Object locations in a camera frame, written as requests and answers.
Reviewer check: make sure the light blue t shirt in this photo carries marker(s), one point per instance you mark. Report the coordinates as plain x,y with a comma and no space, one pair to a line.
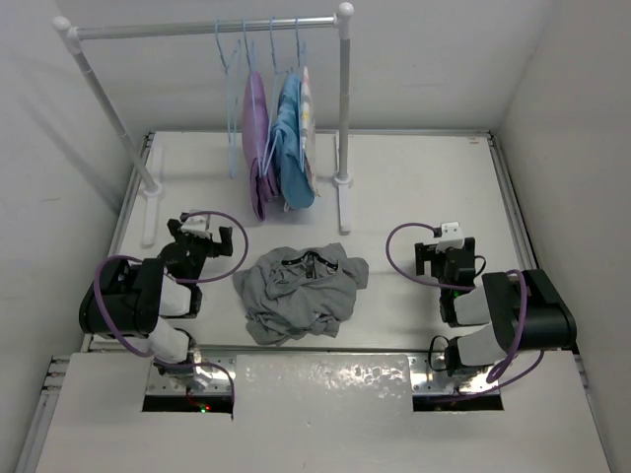
294,185

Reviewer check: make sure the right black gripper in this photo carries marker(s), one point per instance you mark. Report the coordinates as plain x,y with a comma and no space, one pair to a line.
425,253

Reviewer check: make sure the light blue hanger with purple shirt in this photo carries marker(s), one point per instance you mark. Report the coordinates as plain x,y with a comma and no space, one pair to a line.
255,114

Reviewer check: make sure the light blue wire hanger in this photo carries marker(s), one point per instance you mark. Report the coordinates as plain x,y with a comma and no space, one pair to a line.
232,68

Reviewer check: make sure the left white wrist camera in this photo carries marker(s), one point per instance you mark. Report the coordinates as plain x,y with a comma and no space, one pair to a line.
198,226

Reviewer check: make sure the purple t shirt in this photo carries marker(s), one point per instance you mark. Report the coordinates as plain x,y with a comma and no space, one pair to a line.
265,190

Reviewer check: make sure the white garment rack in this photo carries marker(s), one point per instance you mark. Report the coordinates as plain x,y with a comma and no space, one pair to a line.
72,37

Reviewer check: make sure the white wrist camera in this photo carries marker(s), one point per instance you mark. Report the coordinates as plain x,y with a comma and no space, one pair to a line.
449,236
198,226

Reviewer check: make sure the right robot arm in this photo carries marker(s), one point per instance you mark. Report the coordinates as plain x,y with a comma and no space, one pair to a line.
512,312

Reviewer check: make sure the white patterned t shirt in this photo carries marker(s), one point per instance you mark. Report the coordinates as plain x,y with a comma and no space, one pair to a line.
307,159

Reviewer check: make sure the light blue hanger with patterned shirt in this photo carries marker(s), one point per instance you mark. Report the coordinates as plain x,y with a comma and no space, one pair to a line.
301,49

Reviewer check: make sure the grey t shirt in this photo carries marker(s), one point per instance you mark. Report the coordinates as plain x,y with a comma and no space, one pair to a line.
289,293

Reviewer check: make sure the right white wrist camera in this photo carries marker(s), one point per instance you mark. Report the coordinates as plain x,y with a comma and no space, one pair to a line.
449,236

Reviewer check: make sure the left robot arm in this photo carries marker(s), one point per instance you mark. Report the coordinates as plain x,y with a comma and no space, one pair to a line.
133,300

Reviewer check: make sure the white front cover panel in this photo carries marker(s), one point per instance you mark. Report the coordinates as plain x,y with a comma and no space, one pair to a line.
319,414

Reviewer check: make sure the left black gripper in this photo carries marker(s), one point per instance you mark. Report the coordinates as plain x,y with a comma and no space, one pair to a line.
215,248

